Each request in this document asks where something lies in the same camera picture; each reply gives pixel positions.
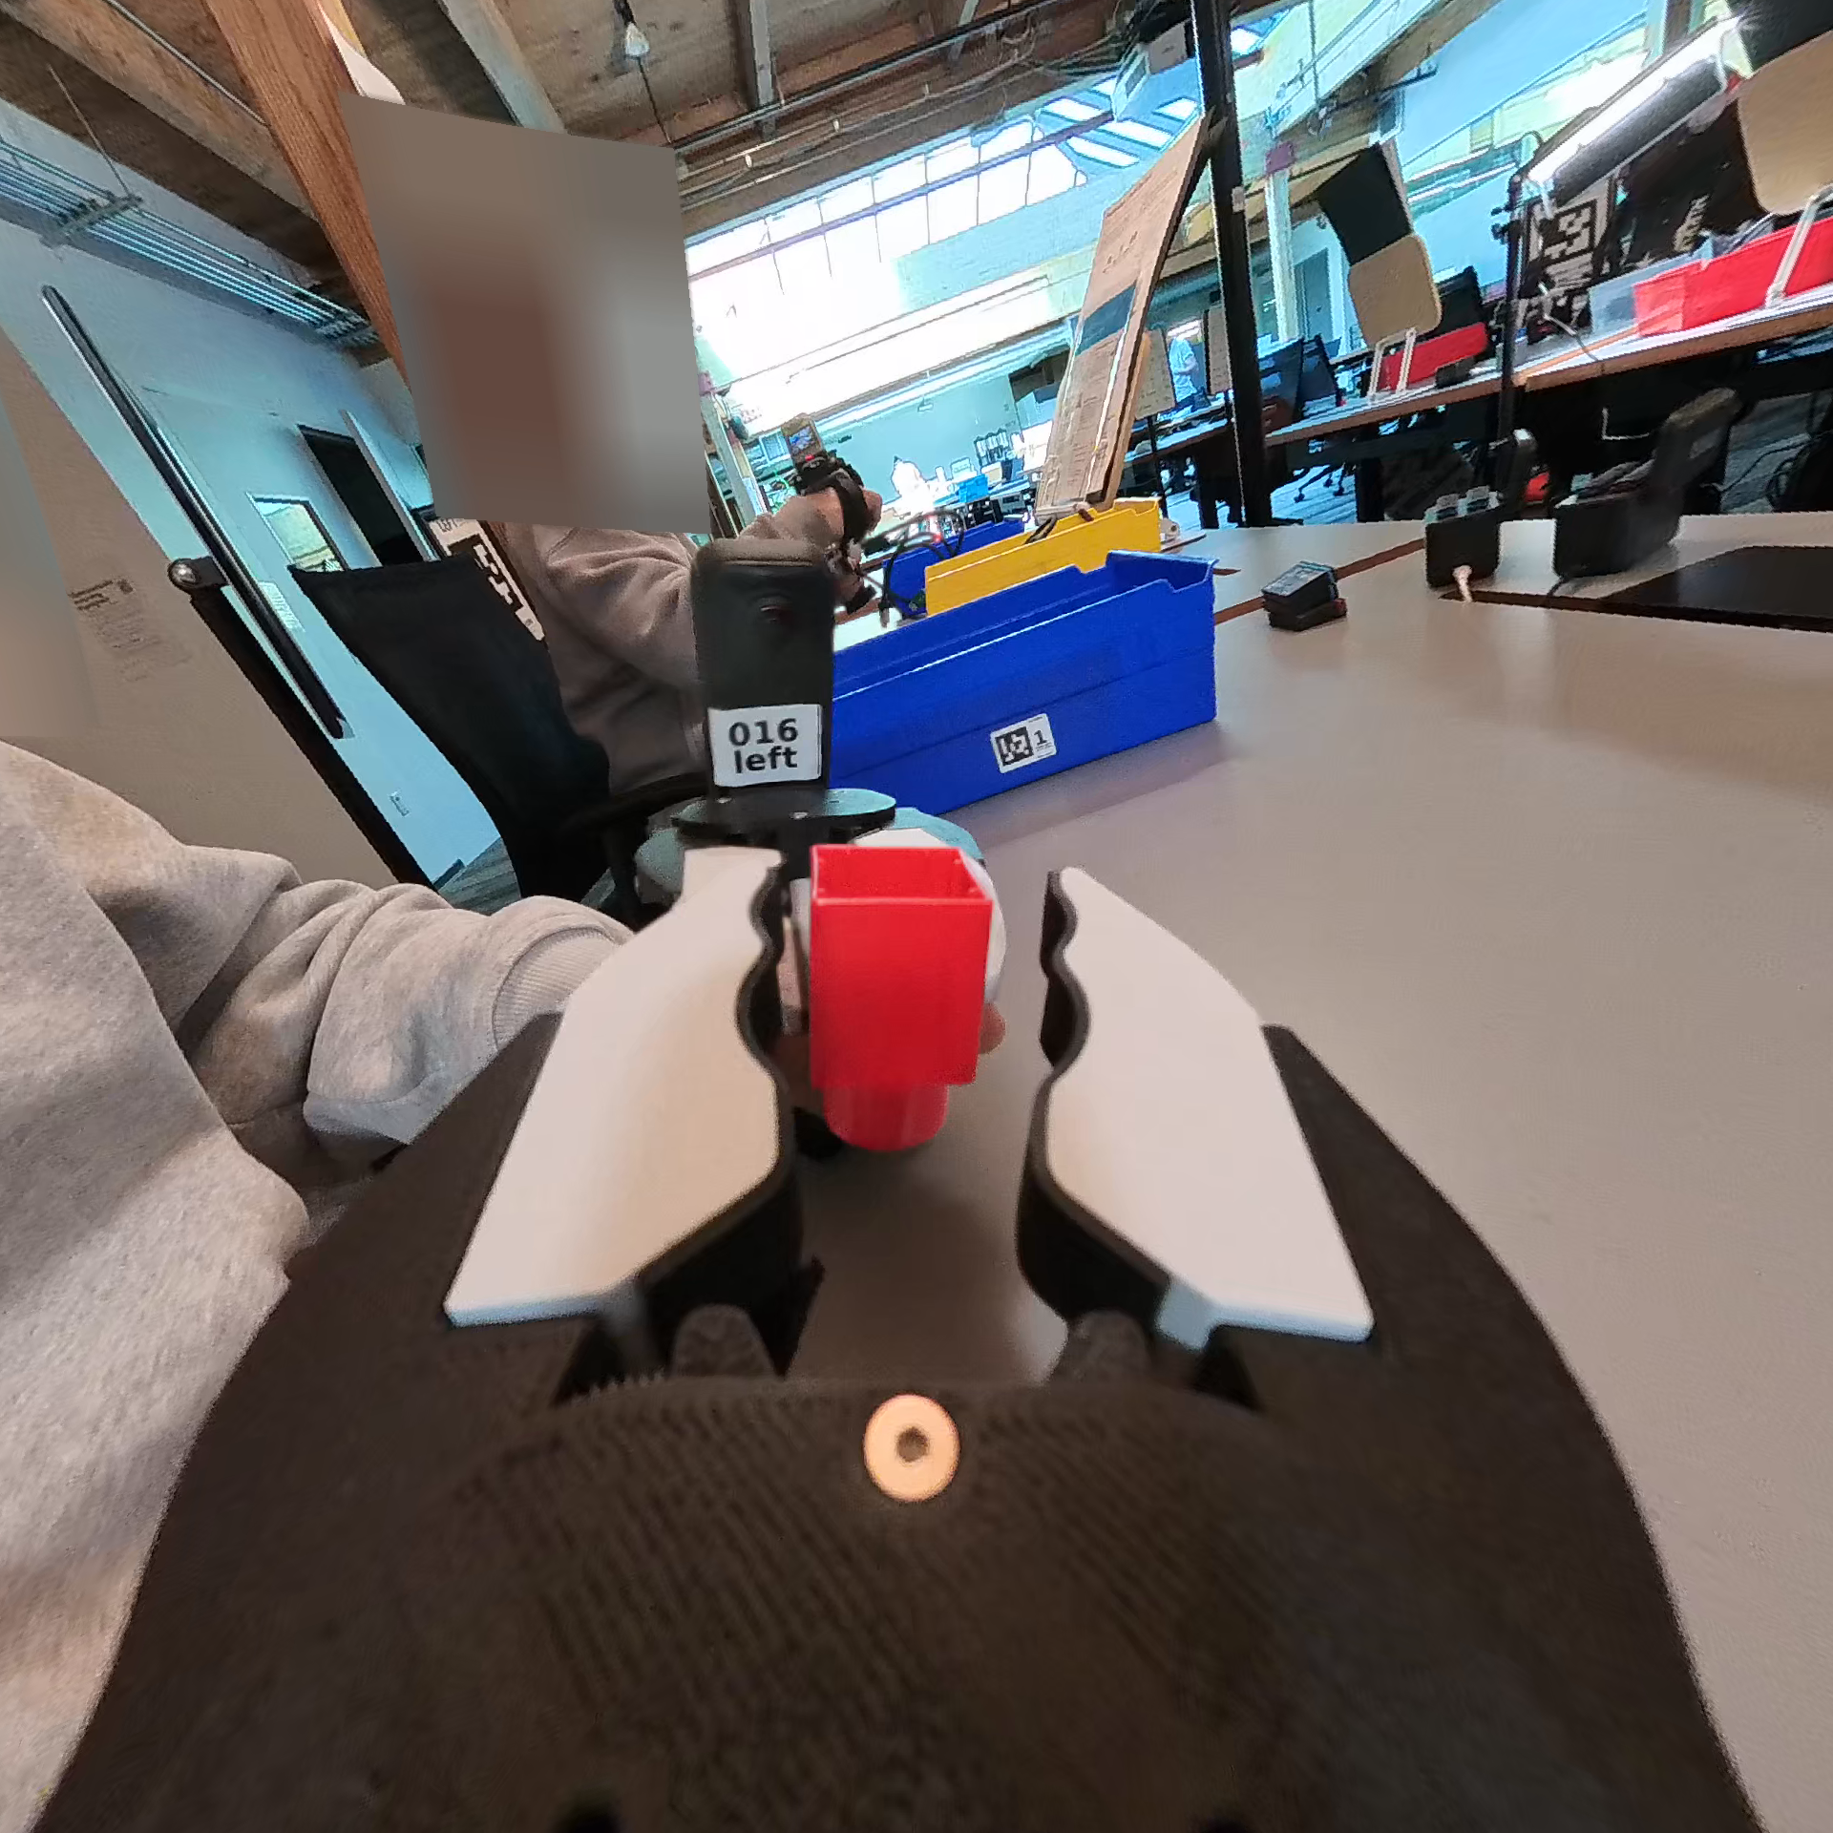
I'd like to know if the black door handle bar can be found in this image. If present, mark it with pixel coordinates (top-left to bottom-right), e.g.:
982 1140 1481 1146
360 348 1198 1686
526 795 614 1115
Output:
39 287 348 739

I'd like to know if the wooden sign board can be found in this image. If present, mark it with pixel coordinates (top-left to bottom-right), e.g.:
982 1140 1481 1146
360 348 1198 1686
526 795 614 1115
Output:
1032 117 1208 525

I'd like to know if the yellow storage bin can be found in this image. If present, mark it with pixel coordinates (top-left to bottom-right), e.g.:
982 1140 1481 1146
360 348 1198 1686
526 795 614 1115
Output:
921 499 1164 619

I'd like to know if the black charging dock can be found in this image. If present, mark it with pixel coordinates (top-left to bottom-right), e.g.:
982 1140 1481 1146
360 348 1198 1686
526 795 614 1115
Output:
1551 386 1740 579

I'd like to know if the wooden post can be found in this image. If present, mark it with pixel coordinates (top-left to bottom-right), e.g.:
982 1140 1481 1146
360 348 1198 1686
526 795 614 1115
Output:
200 0 431 375

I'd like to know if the wooden workbench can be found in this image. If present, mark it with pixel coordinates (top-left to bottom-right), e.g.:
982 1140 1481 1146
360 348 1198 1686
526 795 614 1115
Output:
1259 287 1833 525

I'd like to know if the small blue storage bin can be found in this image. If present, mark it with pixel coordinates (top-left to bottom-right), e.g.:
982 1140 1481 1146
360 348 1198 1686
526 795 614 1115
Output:
883 518 1026 611

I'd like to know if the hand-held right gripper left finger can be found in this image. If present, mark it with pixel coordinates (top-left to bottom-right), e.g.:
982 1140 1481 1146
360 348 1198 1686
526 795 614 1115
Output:
440 842 824 1375

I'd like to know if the black charger with cable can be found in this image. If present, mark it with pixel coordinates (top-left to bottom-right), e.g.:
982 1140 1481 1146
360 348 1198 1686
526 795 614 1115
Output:
1423 487 1506 590

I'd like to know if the wooden curved panel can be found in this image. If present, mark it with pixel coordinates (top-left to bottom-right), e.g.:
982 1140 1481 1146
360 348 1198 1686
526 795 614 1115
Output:
1313 140 1443 390

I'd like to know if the black office chair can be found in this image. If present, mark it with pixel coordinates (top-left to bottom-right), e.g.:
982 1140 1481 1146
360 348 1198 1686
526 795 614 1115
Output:
285 550 709 926

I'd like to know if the red storage bin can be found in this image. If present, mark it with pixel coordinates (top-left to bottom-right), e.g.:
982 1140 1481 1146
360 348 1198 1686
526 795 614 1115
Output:
1632 214 1833 338

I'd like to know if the black pole stand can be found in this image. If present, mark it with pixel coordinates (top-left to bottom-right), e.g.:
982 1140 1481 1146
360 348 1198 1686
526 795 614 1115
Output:
1187 0 1278 529

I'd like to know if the red toy block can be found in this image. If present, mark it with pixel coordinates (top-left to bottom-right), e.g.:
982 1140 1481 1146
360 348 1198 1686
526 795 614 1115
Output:
805 842 998 1152

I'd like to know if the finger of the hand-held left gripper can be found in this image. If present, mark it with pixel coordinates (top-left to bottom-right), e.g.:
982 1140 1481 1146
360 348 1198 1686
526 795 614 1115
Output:
633 833 814 1037
854 814 1013 1009

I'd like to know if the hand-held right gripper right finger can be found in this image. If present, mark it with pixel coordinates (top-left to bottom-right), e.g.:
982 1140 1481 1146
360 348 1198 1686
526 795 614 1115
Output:
1015 865 1376 1381

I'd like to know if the person's left forearm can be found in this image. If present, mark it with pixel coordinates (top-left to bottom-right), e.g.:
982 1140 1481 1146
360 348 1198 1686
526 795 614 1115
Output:
0 741 635 1192

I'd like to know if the black white marker board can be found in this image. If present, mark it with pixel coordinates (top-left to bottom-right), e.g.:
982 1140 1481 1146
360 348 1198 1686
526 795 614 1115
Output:
1519 193 1612 296

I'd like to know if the black desk mat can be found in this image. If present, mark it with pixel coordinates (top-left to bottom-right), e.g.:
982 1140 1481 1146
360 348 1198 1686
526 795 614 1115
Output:
1465 545 1833 632

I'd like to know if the person's grey sweatshirt torso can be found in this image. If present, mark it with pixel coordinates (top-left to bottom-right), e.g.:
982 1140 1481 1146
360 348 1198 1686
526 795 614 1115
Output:
0 1089 316 1833

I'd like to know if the grey desk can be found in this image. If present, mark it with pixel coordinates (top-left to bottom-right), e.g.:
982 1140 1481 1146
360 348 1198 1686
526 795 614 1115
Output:
793 508 1833 1833

